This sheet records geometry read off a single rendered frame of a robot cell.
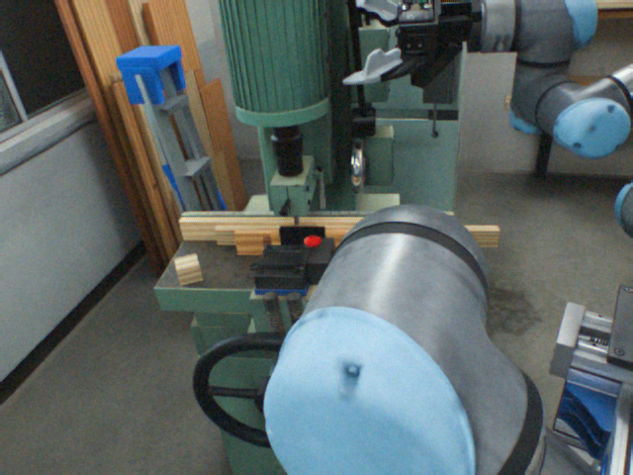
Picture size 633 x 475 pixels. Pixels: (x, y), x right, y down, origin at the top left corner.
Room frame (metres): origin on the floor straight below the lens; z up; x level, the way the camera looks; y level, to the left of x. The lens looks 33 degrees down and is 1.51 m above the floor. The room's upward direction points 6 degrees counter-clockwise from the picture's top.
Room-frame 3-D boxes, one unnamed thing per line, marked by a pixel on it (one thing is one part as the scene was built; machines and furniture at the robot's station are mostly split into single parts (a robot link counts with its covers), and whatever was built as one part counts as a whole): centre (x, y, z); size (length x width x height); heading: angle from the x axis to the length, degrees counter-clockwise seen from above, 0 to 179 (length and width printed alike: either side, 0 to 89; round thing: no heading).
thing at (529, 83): (0.74, -0.36, 1.25); 0.11 x 0.08 x 0.11; 1
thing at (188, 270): (0.84, 0.26, 0.92); 0.05 x 0.04 x 0.04; 15
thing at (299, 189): (0.95, 0.03, 1.03); 0.14 x 0.07 x 0.09; 169
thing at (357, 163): (1.03, -0.11, 1.02); 0.12 x 0.03 x 0.12; 169
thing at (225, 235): (0.91, -0.08, 0.92); 0.60 x 0.02 x 0.04; 79
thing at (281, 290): (0.73, 0.04, 0.99); 0.13 x 0.11 x 0.06; 79
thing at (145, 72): (1.76, 0.44, 0.58); 0.27 x 0.25 x 1.16; 71
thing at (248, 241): (0.89, 0.05, 0.93); 0.24 x 0.01 x 0.06; 79
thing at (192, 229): (0.94, 0.00, 0.93); 0.60 x 0.02 x 0.05; 79
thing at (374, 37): (1.11, -0.16, 1.23); 0.09 x 0.08 x 0.15; 169
